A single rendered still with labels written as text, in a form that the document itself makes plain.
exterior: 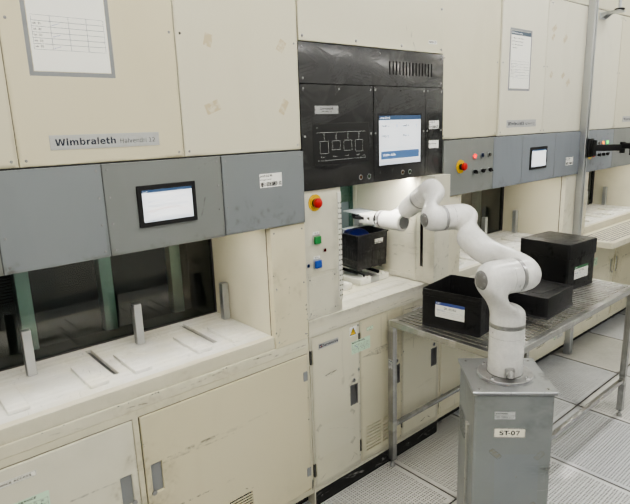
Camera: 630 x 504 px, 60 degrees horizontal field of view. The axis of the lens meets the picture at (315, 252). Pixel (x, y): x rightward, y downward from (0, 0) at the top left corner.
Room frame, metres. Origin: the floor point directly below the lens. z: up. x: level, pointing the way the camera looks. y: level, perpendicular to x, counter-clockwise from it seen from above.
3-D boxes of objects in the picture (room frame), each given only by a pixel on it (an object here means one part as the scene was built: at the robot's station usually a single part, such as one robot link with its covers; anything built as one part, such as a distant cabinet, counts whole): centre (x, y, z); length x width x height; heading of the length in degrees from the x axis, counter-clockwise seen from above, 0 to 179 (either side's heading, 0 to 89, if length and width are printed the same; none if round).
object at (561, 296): (2.52, -1.04, 0.83); 0.29 x 0.29 x 0.13; 43
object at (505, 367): (1.80, -0.66, 0.85); 0.19 x 0.19 x 0.18
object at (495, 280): (1.79, -0.63, 1.07); 0.19 x 0.12 x 0.24; 111
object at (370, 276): (2.74, -0.23, 0.89); 0.22 x 0.21 x 0.04; 41
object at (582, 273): (2.91, -1.33, 0.89); 0.29 x 0.29 x 0.25; 36
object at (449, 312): (2.33, -0.66, 0.85); 0.28 x 0.28 x 0.17; 49
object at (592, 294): (2.59, -1.02, 0.38); 1.30 x 0.60 x 0.76; 131
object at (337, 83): (2.72, -0.02, 0.98); 0.95 x 0.88 x 1.95; 41
